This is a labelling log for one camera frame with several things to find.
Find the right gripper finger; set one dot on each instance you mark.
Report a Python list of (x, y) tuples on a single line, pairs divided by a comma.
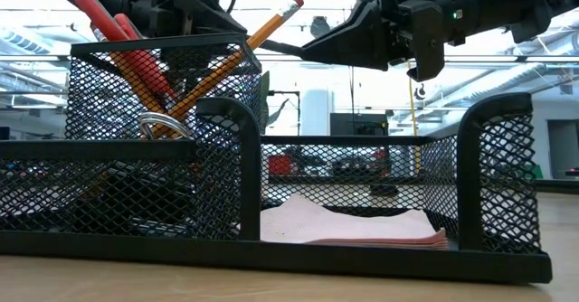
[(357, 44)]

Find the pink sticky note pad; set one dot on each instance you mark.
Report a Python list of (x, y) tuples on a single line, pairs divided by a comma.
[(339, 227)]

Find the black mesh desk organizer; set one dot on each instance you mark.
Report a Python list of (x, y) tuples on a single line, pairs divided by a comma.
[(251, 180)]

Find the distant black box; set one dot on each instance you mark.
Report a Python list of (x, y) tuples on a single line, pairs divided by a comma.
[(357, 125)]

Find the green background box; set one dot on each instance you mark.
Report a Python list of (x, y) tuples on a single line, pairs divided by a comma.
[(538, 172)]

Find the black pen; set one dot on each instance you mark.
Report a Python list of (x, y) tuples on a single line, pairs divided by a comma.
[(280, 48)]

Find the round dark ceiling fixture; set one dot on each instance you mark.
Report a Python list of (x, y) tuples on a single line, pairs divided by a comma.
[(320, 26)]

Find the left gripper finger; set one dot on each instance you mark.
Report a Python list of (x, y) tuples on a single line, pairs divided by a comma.
[(203, 8)]

